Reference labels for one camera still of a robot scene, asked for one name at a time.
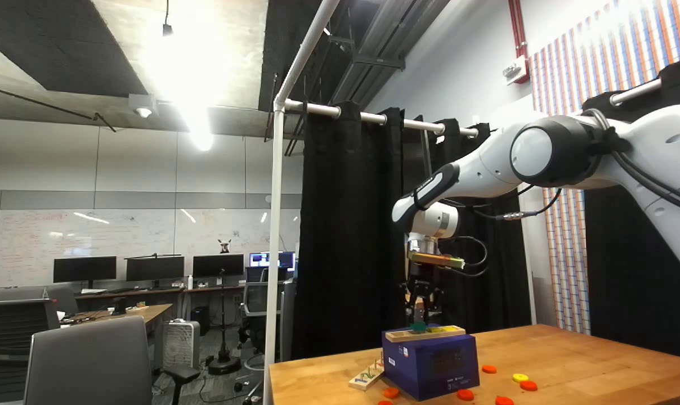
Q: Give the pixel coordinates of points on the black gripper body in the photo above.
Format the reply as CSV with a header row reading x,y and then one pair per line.
x,y
422,289

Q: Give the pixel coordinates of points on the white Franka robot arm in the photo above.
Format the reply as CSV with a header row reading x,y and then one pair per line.
x,y
655,148

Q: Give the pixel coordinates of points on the yellow flat block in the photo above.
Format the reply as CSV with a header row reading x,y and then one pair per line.
x,y
452,329

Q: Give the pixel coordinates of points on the wooden plank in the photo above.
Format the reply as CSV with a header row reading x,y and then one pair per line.
x,y
398,335

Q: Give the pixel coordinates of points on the blue cardboard box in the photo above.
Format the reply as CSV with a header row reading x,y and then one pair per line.
x,y
431,367

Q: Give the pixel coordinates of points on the white patterned strip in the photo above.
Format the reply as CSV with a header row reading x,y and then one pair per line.
x,y
366,376

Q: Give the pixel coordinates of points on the orange round disc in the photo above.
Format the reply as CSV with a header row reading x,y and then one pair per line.
x,y
389,392
386,403
504,400
488,370
464,393
530,385

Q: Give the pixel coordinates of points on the yellow round disc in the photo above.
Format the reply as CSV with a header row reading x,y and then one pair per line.
x,y
521,376

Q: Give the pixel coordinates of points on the monitor with blue screen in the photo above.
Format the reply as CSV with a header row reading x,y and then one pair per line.
x,y
269,259

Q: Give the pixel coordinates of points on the stand with round base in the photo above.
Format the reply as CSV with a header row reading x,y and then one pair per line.
x,y
224,365

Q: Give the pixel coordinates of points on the black computer monitor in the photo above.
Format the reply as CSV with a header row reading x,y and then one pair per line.
x,y
218,266
83,267
153,267

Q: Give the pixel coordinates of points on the grey curtain rod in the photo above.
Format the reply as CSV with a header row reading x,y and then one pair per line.
x,y
317,109
632,91

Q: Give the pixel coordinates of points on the long office desk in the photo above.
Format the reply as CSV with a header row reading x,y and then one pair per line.
x,y
206,289

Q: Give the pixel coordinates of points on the white computer tower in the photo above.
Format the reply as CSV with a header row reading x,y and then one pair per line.
x,y
182,343

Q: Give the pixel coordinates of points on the white fire alarm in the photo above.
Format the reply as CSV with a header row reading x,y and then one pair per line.
x,y
514,70

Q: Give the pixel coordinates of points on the wooden desk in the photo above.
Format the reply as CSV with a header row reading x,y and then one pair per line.
x,y
149,310

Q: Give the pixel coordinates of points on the red pipe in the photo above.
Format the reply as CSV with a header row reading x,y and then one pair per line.
x,y
517,30

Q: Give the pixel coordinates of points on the grey office chair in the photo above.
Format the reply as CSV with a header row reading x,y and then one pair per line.
x,y
92,361

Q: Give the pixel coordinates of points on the ceiling light fixture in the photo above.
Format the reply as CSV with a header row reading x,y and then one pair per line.
x,y
144,110

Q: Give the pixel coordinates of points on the black pendant lamp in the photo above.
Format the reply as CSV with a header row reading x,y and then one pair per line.
x,y
168,27

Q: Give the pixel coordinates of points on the black office chair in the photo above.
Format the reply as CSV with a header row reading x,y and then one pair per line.
x,y
9,337

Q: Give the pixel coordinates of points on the white pipe frame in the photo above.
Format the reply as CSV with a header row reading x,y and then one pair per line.
x,y
271,261

